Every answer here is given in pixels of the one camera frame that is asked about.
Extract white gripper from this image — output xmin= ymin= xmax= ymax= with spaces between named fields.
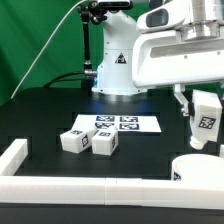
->
xmin=132 ymin=0 xmax=224 ymax=116

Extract white round stool seat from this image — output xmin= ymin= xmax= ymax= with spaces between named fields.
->
xmin=171 ymin=154 xmax=224 ymax=183

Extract white marker sheet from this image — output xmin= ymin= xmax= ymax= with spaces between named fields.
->
xmin=73 ymin=114 xmax=161 ymax=133

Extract white right fence wall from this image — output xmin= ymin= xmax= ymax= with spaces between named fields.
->
xmin=219 ymin=144 xmax=224 ymax=158

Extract white fence wall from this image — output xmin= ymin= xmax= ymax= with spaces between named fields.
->
xmin=0 ymin=176 xmax=224 ymax=210
xmin=0 ymin=139 xmax=28 ymax=176
xmin=219 ymin=144 xmax=224 ymax=158

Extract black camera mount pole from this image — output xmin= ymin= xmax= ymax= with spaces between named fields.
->
xmin=77 ymin=1 xmax=107 ymax=71

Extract black camera on mount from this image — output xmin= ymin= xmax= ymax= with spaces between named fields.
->
xmin=91 ymin=0 xmax=133 ymax=10

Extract black cables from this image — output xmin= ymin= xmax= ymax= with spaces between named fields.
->
xmin=43 ymin=69 xmax=98 ymax=89

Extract white cable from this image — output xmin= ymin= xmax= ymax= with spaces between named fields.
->
xmin=10 ymin=0 xmax=88 ymax=100

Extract white front fence wall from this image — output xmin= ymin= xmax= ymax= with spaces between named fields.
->
xmin=0 ymin=176 xmax=224 ymax=210

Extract white left fence wall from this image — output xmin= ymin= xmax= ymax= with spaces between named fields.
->
xmin=0 ymin=139 xmax=28 ymax=176

